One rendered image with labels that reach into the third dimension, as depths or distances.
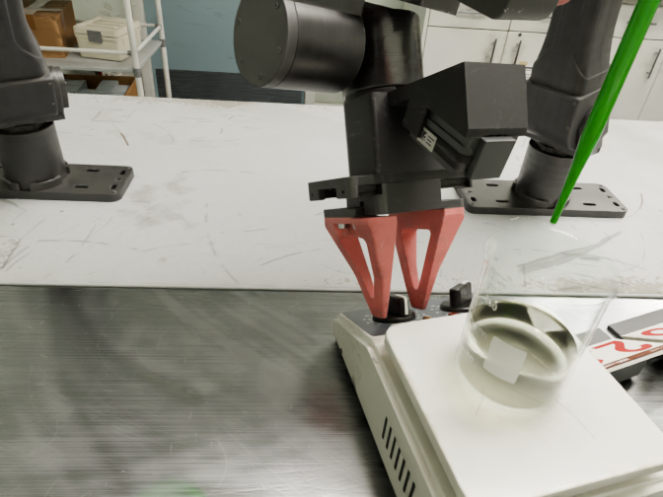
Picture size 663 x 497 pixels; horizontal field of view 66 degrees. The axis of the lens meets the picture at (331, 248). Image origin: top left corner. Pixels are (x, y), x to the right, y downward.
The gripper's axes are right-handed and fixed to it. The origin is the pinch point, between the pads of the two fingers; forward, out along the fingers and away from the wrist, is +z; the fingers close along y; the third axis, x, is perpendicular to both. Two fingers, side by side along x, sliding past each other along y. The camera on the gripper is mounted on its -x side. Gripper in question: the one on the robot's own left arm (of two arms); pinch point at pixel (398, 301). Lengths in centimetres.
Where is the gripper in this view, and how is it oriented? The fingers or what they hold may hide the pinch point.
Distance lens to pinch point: 37.5
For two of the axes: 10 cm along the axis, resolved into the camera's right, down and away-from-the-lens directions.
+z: 0.9, 9.9, 1.0
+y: 8.8, -1.2, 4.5
